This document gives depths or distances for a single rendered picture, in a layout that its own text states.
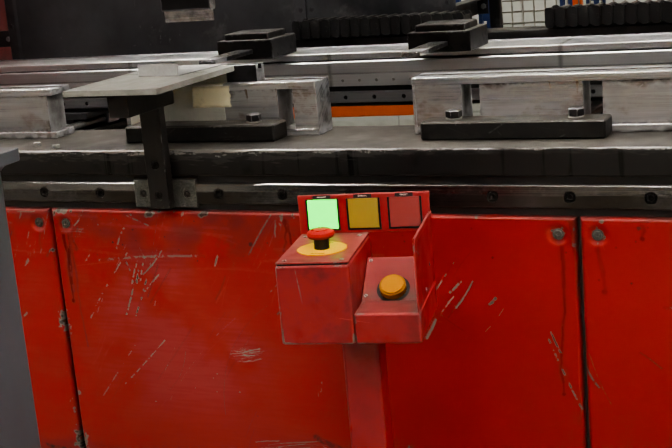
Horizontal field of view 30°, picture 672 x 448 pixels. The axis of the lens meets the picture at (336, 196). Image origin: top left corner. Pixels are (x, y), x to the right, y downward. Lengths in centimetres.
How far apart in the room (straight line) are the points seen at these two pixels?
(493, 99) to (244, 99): 45
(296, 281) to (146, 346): 63
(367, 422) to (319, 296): 22
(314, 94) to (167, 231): 35
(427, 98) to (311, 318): 50
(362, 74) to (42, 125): 62
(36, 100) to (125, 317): 46
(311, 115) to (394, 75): 27
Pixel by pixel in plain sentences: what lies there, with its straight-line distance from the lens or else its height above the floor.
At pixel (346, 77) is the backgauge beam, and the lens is 242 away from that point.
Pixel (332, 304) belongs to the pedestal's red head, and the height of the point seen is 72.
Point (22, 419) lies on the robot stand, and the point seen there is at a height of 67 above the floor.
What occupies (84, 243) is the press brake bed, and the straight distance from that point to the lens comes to 232.
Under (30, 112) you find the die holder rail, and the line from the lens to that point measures 248.
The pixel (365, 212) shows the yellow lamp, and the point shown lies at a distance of 185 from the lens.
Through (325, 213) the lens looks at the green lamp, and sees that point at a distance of 187.
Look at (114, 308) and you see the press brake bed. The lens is 233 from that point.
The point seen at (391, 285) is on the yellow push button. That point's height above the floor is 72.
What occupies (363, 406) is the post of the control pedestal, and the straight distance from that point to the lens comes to 184.
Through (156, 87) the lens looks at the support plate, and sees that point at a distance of 203.
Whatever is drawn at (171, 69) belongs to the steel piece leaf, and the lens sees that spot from 216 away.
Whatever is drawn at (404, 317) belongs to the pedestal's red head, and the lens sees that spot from 173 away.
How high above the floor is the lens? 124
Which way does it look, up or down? 13 degrees down
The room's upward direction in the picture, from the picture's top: 5 degrees counter-clockwise
